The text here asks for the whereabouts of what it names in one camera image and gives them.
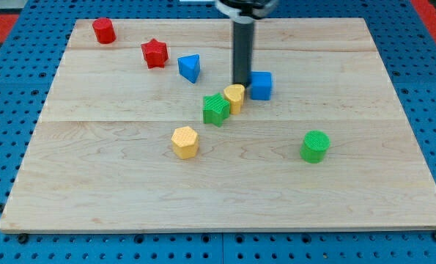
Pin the blue cube block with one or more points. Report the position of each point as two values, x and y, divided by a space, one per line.
261 85

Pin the red star block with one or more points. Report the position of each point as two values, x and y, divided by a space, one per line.
155 53

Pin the yellow hexagon block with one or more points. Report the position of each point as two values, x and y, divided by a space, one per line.
185 142

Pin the light wooden board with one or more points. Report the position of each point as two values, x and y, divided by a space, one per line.
100 159

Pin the green cylinder block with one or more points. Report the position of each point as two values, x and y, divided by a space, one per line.
314 147

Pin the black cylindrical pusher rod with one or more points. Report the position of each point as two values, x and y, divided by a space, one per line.
242 50

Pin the blue triangle block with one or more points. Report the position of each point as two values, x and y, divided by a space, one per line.
189 67

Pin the green star block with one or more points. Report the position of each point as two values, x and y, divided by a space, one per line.
215 109

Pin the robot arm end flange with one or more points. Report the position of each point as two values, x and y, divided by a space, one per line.
254 9

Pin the red cylinder block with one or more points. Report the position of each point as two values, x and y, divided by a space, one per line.
104 30

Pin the yellow heart block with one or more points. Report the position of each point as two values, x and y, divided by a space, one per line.
235 95

